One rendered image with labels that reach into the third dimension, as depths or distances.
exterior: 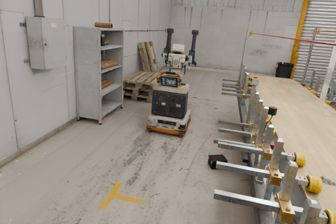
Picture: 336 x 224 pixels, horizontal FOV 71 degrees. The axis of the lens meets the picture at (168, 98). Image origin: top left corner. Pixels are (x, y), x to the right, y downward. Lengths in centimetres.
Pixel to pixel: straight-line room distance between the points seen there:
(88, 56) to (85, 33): 34
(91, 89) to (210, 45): 654
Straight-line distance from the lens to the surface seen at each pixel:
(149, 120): 374
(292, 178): 117
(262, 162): 170
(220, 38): 966
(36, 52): 324
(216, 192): 117
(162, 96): 363
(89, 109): 412
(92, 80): 395
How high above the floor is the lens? 167
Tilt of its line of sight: 17 degrees down
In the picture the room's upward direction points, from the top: 4 degrees clockwise
